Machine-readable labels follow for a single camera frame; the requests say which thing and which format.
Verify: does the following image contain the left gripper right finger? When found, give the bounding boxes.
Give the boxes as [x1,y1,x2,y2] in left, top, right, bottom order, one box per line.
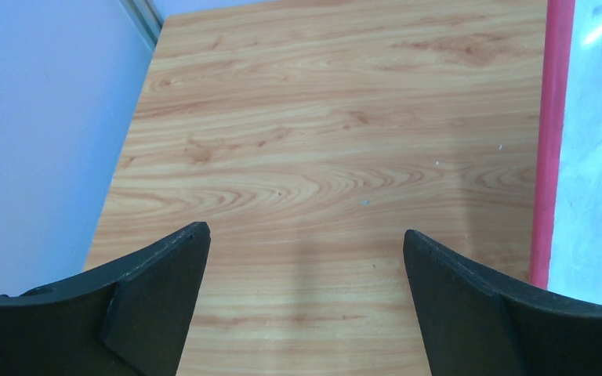
[403,230,602,375]

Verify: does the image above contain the pink-framed whiteboard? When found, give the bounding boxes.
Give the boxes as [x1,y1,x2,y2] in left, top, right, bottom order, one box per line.
[529,0,602,305]

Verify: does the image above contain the aluminium frame post left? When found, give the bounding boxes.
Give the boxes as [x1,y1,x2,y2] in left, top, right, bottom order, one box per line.
[119,0,164,50]

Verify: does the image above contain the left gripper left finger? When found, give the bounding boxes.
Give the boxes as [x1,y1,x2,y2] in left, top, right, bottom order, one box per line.
[0,222,211,375]

